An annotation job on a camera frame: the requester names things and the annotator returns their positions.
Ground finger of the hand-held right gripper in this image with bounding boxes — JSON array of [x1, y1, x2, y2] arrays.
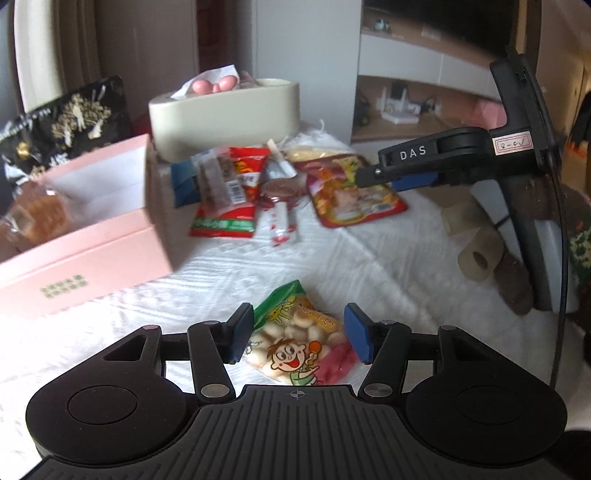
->
[[355, 165, 438, 191]]

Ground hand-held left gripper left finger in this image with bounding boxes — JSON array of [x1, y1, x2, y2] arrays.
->
[[104, 302, 256, 404]]

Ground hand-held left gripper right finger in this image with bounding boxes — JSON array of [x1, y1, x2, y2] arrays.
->
[[344, 302, 493, 405]]

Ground green cartoon biscuit packet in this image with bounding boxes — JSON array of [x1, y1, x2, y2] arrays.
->
[[244, 280, 359, 387]]

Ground red yellow snack pouch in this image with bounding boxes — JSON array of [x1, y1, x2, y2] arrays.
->
[[293, 154, 410, 230]]

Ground clear-wrapped grain bar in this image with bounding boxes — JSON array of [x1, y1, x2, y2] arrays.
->
[[198, 150, 246, 210]]

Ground blue snack packet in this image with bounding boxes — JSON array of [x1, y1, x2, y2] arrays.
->
[[170, 159, 206, 209]]

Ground pink cardboard box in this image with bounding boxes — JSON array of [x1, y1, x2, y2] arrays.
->
[[0, 134, 174, 322]]

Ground pink pouch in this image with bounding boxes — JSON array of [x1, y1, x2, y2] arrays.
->
[[470, 99, 507, 136]]

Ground white fluffy cloth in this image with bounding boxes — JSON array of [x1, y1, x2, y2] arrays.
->
[[0, 124, 583, 418]]

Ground white router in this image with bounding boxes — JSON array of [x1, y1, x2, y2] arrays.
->
[[380, 80, 422, 124]]

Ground toilet paper roll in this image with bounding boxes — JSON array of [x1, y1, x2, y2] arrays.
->
[[457, 226, 505, 282]]

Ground pale yellow snack packet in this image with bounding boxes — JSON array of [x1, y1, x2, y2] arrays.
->
[[283, 143, 355, 162]]

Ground white red clear snack packet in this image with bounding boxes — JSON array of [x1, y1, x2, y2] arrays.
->
[[257, 175, 310, 249]]

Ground white cabinet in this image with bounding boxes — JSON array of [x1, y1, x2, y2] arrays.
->
[[350, 0, 514, 145]]

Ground white stick packet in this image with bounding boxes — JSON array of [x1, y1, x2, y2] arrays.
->
[[267, 138, 299, 179]]

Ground brown slipper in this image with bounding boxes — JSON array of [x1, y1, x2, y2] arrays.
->
[[493, 251, 537, 317]]

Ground dark television screen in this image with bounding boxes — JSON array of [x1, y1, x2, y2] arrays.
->
[[364, 0, 523, 48]]

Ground red green snack packet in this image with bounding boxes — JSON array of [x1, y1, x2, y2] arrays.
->
[[189, 146, 271, 239]]

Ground cream oval container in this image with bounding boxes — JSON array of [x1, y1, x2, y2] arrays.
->
[[148, 78, 301, 162]]

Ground wrapped brown pastry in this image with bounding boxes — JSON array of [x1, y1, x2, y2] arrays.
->
[[0, 181, 75, 260]]

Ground black gold-print snack bag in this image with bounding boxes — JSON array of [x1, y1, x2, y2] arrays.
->
[[0, 76, 133, 186]]

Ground beige curtain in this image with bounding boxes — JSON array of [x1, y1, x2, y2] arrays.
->
[[13, 0, 100, 112]]

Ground black cable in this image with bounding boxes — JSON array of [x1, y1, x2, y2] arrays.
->
[[547, 171, 570, 391]]

